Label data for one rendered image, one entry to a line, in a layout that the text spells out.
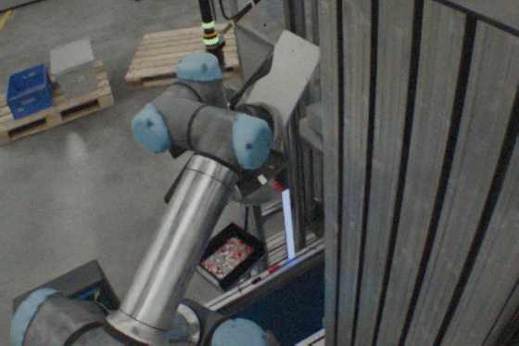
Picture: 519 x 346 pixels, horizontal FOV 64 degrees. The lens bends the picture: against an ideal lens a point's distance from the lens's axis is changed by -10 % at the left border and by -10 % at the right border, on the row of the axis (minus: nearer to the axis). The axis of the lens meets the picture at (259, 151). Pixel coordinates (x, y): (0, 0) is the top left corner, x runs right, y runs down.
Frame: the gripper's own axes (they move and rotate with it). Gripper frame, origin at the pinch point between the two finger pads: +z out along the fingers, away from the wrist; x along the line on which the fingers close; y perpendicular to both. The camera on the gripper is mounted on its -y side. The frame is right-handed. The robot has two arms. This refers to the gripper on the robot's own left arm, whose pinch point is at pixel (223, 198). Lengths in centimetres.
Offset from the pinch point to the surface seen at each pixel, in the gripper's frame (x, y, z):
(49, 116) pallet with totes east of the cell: -31, -322, 131
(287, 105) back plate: 53, -52, 26
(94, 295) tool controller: -36.7, -10.5, 20.4
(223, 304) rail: -4, -12, 57
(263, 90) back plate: 53, -69, 27
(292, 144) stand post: 57, -58, 50
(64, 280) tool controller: -42, -19, 19
